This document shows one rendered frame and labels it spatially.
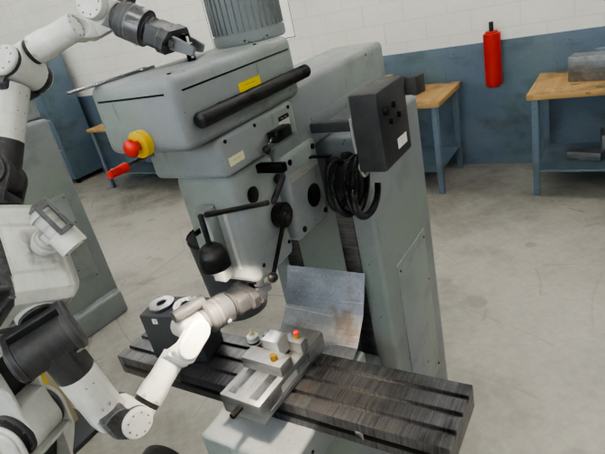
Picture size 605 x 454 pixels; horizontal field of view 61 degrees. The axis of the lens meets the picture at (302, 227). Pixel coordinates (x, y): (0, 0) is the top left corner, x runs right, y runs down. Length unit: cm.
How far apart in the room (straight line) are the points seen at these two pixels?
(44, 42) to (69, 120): 725
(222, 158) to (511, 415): 200
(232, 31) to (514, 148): 440
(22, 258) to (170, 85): 52
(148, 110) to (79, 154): 761
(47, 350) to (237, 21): 90
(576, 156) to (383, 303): 335
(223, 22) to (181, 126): 42
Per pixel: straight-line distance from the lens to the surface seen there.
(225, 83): 120
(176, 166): 130
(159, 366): 141
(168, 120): 111
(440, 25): 543
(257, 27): 142
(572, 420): 277
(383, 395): 156
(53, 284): 130
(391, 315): 186
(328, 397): 157
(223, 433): 169
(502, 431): 269
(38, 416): 175
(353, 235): 171
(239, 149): 124
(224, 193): 128
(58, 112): 862
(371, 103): 132
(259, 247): 134
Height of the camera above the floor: 199
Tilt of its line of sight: 24 degrees down
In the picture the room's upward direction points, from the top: 13 degrees counter-clockwise
